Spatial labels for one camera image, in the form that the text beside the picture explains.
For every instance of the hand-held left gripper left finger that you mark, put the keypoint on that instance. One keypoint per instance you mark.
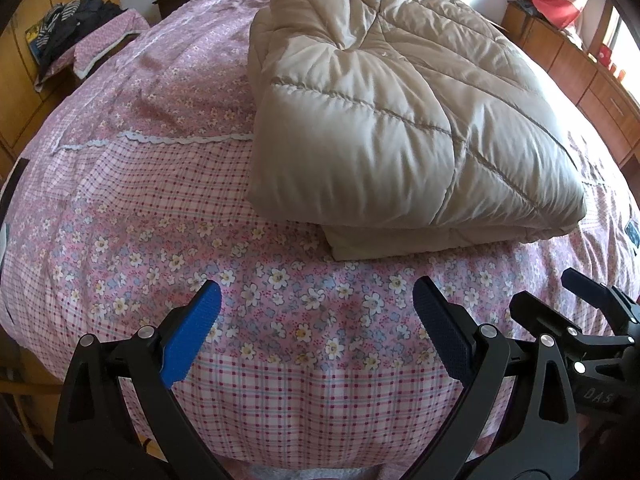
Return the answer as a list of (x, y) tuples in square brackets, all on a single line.
[(192, 330)]

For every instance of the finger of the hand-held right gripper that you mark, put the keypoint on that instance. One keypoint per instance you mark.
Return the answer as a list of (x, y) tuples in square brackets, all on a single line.
[(600, 297), (530, 315)]

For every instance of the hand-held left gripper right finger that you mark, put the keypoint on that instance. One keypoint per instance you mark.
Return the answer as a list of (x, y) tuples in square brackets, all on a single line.
[(445, 335)]

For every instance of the beige quilted down jacket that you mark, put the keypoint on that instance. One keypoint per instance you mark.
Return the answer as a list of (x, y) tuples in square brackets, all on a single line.
[(375, 135)]

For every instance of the pile of dark clothes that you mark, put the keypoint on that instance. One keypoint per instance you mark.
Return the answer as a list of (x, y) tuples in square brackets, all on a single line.
[(85, 15)]

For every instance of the pink floral bedspread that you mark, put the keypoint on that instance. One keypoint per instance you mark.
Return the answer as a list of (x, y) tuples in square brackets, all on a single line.
[(150, 185)]

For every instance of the brown wooden cabinet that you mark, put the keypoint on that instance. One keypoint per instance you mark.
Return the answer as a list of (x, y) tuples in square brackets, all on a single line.
[(600, 95)]

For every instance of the small orange cup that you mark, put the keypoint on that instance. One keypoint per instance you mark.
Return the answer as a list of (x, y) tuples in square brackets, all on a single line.
[(622, 74)]

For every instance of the red mug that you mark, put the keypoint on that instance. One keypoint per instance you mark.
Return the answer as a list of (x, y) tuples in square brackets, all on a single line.
[(605, 55)]

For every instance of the pink floral cloth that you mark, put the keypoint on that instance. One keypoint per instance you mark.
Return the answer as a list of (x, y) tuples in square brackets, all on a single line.
[(110, 35)]

